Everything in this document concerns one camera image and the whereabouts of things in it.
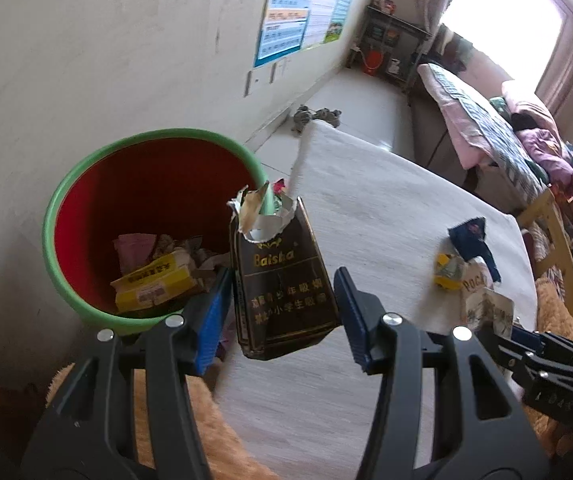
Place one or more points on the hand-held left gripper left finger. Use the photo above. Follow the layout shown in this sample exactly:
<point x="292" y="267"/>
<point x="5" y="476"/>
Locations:
<point x="211" y="330"/>

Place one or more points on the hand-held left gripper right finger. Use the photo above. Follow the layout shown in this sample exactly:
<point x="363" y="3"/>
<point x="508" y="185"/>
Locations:
<point x="354" y="320"/>

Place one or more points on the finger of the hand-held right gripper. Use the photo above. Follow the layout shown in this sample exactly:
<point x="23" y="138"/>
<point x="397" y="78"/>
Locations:
<point x="556" y="385"/>
<point x="551" y="345"/>

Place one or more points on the black cigarette pack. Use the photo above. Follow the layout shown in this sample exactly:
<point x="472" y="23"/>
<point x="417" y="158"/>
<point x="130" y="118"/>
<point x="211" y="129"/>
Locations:
<point x="281" y="300"/>

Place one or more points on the white printed snack box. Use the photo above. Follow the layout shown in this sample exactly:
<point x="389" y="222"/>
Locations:
<point x="486" y="305"/>

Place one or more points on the green and red plastic bucket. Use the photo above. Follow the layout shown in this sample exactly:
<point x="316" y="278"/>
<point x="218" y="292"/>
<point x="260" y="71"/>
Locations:
<point x="156" y="180"/>

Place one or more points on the purple wrapper scrap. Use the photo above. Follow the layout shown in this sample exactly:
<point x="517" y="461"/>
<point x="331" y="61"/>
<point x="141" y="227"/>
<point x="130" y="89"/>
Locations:
<point x="226" y="342"/>

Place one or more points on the yellow cardboard box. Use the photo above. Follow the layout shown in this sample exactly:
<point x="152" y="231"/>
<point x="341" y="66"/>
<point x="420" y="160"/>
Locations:
<point x="156" y="285"/>

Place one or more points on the crumpled grey paper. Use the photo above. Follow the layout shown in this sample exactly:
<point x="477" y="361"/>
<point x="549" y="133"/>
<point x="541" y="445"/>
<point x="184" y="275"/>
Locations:
<point x="191" y="255"/>

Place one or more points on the yellow crumpled wrapper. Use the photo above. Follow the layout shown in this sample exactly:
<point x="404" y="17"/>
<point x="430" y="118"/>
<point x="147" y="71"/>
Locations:
<point x="449" y="272"/>

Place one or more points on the pink snack wrapper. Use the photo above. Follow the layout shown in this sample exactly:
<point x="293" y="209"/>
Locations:
<point x="134" y="252"/>

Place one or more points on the orange plush blanket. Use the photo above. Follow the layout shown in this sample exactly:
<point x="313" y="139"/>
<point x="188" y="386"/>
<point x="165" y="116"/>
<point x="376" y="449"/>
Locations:
<point x="236" y="440"/>

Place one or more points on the white fuzzy mat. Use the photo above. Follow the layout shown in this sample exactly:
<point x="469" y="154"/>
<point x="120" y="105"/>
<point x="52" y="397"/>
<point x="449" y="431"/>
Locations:
<point x="381" y="200"/>

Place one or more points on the dark blue wrapper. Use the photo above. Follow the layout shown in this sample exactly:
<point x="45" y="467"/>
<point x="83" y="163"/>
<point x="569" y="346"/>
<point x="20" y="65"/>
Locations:
<point x="476" y="240"/>

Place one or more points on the small magenta scrap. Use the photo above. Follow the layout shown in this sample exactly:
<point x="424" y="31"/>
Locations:
<point x="280" y="187"/>

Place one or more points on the pile of purple clothes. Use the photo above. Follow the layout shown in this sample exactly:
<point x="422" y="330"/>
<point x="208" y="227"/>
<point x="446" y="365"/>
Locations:
<point x="551" y="150"/>

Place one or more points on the grey shoe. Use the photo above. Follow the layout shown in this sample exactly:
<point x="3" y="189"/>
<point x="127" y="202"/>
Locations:
<point x="304" y="119"/>
<point x="330" y="117"/>

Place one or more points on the bed with patchwork quilt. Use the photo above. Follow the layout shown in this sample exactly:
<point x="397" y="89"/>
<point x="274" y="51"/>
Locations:
<point x="471" y="120"/>

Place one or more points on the small red pail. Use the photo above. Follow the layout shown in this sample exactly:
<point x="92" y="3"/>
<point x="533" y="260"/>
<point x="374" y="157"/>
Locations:
<point x="372" y="61"/>

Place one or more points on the dark metal shelf rack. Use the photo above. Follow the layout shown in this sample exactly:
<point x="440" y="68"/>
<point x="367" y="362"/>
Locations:
<point x="391" y="45"/>

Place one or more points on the yellow wooden frame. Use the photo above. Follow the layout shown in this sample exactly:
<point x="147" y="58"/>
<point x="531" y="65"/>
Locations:
<point x="551" y="230"/>

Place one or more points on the blue wall poster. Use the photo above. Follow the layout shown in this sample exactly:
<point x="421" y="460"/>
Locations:
<point x="284" y="20"/>

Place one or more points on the white wall poster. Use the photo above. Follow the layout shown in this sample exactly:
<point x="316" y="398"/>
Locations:
<point x="329" y="0"/>

